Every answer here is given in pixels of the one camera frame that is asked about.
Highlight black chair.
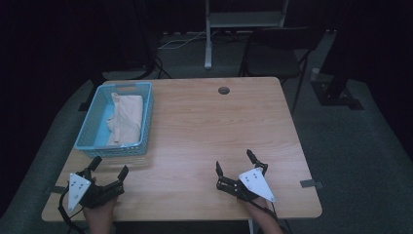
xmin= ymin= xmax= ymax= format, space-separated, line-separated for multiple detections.
xmin=239 ymin=26 xmax=314 ymax=115

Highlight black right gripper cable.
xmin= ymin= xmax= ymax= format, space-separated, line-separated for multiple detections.
xmin=249 ymin=198 xmax=291 ymax=234

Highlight white metal stand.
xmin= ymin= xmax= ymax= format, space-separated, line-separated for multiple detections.
xmin=204 ymin=0 xmax=290 ymax=70

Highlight beige cloth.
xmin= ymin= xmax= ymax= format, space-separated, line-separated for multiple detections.
xmin=105 ymin=92 xmax=145 ymax=146

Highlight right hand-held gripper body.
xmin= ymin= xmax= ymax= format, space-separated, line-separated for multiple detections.
xmin=215 ymin=162 xmax=277 ymax=204

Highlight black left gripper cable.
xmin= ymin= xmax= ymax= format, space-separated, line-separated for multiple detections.
xmin=57 ymin=186 xmax=86 ymax=234

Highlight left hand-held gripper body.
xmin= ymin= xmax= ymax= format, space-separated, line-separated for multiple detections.
xmin=66 ymin=167 xmax=126 ymax=213

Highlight grey tape strip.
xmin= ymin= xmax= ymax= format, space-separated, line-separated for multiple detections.
xmin=299 ymin=178 xmax=324 ymax=190
xmin=43 ymin=184 xmax=67 ymax=195

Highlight black cables on floor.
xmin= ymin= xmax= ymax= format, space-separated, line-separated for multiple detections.
xmin=151 ymin=56 xmax=173 ymax=80

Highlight black stand with base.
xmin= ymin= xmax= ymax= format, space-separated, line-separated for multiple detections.
xmin=310 ymin=29 xmax=364 ymax=111

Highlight white cable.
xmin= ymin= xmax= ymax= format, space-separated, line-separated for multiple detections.
xmin=157 ymin=28 xmax=219 ymax=51

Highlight person's right hand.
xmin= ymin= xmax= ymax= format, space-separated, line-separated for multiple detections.
xmin=239 ymin=195 xmax=271 ymax=216

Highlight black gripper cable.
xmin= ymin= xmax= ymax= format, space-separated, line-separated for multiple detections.
xmin=57 ymin=186 xmax=86 ymax=234
xmin=249 ymin=198 xmax=291 ymax=234

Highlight blue plastic basket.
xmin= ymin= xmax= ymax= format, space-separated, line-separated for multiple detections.
xmin=73 ymin=81 xmax=154 ymax=159

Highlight dark flat stand base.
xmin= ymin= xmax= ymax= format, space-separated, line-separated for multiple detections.
xmin=101 ymin=68 xmax=154 ymax=82

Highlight person's left hand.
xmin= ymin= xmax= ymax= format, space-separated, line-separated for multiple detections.
xmin=82 ymin=176 xmax=119 ymax=225

